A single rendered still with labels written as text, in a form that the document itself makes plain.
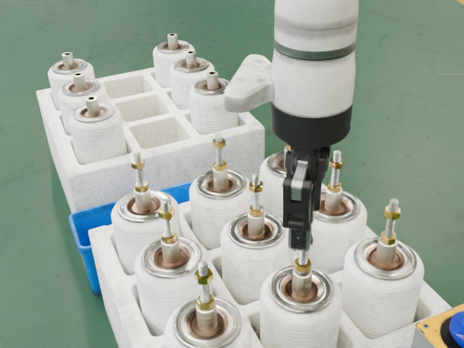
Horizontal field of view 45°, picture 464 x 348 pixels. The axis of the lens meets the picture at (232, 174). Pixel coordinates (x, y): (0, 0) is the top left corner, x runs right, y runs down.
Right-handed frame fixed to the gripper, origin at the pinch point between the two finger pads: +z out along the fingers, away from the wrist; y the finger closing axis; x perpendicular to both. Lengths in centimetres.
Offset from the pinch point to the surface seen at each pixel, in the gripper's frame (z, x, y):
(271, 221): 10.1, 6.0, 10.9
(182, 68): 10, 35, 56
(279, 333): 13.5, 1.6, -4.7
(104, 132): 12, 41, 31
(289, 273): 10.1, 1.8, 1.7
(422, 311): 19.4, -14.8, 8.3
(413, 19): 36, -13, 172
